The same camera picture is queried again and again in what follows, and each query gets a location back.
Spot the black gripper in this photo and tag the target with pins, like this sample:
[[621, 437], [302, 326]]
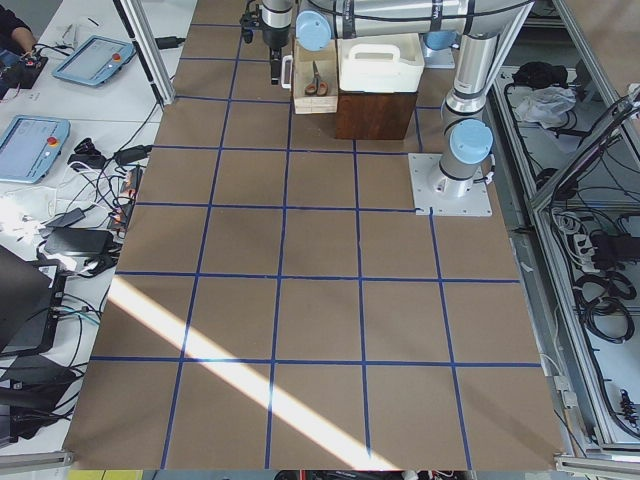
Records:
[[274, 37]]

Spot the white drawer handle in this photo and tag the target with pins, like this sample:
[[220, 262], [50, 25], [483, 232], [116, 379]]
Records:
[[286, 72]]

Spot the wooden drawer with brown front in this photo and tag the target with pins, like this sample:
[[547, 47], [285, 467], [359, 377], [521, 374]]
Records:
[[326, 60]]

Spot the grey orange scissors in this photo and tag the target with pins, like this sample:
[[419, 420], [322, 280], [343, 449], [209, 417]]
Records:
[[317, 87]]

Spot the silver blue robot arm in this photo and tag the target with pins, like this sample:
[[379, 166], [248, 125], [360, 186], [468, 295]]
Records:
[[483, 30]]

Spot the dark brown wooden cabinet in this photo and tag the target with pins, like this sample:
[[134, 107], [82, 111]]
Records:
[[374, 116]]

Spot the white plastic crate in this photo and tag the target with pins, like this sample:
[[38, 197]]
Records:
[[380, 64]]

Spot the teach pendant far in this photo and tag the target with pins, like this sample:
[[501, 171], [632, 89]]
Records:
[[95, 61]]

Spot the teach pendant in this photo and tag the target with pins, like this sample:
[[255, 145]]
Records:
[[29, 147], [95, 61]]

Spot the black cloth bundle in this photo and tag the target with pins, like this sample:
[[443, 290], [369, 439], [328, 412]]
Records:
[[540, 75]]

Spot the teach pendant near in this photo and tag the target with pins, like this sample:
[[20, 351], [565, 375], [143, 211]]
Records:
[[29, 147]]

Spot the white crumpled cloth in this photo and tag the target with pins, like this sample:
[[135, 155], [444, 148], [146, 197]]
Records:
[[548, 107]]

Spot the black laptop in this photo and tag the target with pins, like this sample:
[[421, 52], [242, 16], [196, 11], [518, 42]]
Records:
[[31, 293]]

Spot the aluminium frame post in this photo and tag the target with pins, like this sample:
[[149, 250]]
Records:
[[138, 29]]

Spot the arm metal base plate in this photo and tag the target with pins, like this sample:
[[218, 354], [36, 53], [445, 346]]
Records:
[[436, 194], [438, 59]]

